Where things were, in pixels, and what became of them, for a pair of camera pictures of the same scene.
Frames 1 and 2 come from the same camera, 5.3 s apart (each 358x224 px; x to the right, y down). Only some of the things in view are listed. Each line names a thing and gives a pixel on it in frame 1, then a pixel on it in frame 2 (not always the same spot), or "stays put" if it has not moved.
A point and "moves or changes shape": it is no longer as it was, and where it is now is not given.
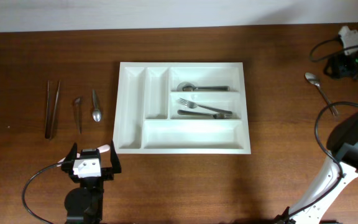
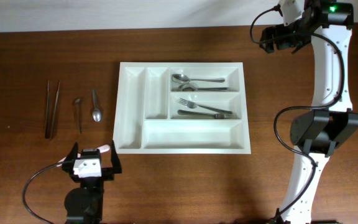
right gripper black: [339, 68] -> [279, 30]
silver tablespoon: [314, 79] moves or changes shape
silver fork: [217, 116] stays put
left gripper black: [66, 165] stays put
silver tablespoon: [206, 88] stays put
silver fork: [195, 105] stays put
